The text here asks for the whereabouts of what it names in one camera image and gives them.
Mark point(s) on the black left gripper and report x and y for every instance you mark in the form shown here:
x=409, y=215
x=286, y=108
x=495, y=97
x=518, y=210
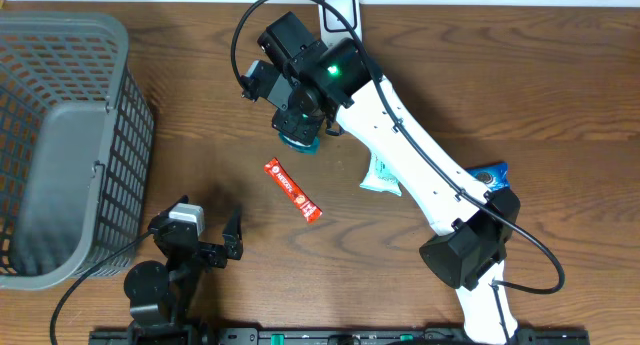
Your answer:
x=231, y=248

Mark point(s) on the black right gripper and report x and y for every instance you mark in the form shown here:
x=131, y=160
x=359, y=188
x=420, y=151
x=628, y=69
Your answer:
x=285, y=121

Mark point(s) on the teal mouthwash bottle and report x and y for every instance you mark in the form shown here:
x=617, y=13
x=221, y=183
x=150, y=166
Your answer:
x=299, y=147

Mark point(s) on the red Nescafe stick sachet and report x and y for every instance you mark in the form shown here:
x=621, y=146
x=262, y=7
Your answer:
x=309, y=210

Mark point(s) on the mint green wipes pack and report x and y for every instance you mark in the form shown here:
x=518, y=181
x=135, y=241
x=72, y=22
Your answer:
x=379, y=178

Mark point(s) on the blue Oreo cookie pack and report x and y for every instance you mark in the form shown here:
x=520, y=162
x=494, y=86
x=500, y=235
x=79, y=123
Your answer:
x=494, y=176

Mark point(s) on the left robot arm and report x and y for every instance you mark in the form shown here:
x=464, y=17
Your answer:
x=160, y=294

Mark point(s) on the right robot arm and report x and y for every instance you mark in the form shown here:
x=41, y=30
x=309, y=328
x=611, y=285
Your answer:
x=471, y=223

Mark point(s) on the grey plastic basket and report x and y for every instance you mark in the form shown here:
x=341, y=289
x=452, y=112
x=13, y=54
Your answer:
x=76, y=143

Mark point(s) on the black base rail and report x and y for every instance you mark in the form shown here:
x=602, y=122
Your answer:
x=253, y=336

